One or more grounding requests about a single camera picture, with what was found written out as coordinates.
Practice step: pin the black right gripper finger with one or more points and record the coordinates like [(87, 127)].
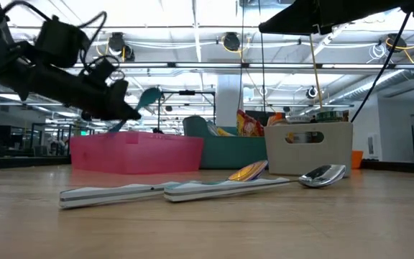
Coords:
[(289, 21)]

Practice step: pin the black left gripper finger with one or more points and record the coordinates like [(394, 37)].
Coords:
[(120, 117), (120, 100)]

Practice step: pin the teal plastic spatula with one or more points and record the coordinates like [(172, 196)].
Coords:
[(149, 96)]

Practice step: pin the white lid spice jar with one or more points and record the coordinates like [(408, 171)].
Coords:
[(298, 118)]

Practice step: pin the green edged ramen packet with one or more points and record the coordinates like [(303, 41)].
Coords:
[(274, 118)]

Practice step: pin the pink Maruchan ramen packet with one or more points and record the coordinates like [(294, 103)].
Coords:
[(248, 124)]

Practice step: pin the teal white patterned utensil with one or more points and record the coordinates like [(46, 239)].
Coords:
[(221, 188), (102, 196)]

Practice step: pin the white plastic bin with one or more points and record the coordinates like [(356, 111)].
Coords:
[(307, 158)]

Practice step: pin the pink plastic bin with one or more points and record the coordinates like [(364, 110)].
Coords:
[(135, 153)]

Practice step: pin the green exit sign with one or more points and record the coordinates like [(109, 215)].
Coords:
[(83, 132)]

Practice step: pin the black ceiling fixture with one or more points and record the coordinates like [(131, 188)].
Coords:
[(311, 92), (395, 43), (231, 41), (117, 43)]

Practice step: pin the thin black vertical pole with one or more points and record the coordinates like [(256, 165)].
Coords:
[(262, 72)]

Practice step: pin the teal plastic bin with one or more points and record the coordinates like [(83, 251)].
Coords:
[(232, 153)]

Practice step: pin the iridescent metal spoon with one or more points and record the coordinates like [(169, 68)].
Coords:
[(248, 171)]

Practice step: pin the orange plastic bowl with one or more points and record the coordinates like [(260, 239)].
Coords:
[(357, 160)]

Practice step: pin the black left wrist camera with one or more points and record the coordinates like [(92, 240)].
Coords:
[(99, 72)]

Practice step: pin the horizontal metal frame bar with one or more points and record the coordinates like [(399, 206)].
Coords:
[(264, 65)]

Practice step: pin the silver air duct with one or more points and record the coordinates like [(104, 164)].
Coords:
[(372, 84)]

